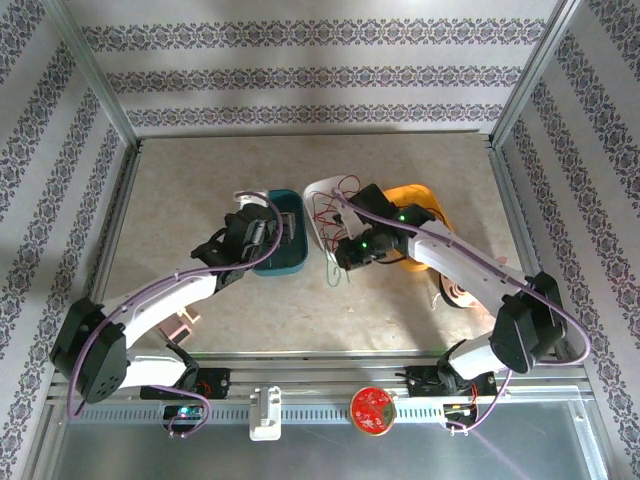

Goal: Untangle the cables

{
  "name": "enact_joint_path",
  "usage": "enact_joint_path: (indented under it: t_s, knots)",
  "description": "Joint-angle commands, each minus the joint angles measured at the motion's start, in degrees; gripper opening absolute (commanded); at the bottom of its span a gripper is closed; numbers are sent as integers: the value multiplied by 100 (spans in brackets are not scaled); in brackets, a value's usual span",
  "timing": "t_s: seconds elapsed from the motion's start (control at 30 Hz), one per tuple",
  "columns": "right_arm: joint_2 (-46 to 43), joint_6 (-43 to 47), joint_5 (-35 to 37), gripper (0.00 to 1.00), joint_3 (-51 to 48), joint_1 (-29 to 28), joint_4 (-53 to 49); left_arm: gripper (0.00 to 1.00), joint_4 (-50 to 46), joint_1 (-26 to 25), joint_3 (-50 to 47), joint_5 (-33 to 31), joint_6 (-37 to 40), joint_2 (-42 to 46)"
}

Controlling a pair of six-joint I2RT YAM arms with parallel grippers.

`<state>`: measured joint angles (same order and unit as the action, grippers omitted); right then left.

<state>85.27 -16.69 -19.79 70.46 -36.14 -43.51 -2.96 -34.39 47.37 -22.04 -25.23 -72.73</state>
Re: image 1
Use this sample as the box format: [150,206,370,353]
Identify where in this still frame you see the red cable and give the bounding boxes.
[305,174,369,251]

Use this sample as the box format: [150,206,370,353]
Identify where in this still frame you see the green cable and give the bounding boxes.
[322,244,352,289]

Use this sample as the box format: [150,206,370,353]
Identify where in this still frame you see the teal plastic bin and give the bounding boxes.
[252,188,309,277]

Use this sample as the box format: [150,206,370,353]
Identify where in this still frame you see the white plastic bin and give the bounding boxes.
[302,174,381,252]

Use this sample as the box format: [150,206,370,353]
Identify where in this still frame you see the orange plastic bin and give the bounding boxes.
[382,183,454,274]

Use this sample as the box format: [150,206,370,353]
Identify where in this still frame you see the pink block stand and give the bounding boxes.
[158,307,202,346]

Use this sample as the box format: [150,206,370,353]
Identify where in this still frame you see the small black controller board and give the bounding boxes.
[159,403,207,422]
[441,401,480,420]

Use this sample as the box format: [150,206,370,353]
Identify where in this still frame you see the grey metal sheet panel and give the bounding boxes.
[29,402,616,480]

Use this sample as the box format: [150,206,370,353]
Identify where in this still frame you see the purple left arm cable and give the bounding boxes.
[66,190,286,439]

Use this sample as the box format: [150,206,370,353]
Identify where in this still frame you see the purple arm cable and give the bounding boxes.
[332,187,592,435]
[66,190,286,439]

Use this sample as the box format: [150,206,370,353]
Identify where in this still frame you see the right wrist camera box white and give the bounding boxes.
[335,207,362,241]

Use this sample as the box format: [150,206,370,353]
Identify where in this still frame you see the aluminium extrusion rail base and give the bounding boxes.
[47,349,596,404]

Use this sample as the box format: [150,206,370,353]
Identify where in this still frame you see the aluminium side rail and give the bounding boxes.
[487,142,571,359]
[59,142,146,364]

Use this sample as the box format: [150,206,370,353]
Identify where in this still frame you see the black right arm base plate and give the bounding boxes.
[405,364,499,399]

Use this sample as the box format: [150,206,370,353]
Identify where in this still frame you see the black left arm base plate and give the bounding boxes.
[139,368,232,401]

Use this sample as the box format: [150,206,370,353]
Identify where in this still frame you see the grey slotted cable duct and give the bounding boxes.
[64,403,451,422]

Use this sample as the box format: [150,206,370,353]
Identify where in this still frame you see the white plastic bracket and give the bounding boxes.
[248,385,283,442]

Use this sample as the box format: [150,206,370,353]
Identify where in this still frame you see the aluminium frame post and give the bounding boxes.
[489,0,592,149]
[42,0,144,149]

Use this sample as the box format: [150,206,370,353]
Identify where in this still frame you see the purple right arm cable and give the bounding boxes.
[332,187,592,435]

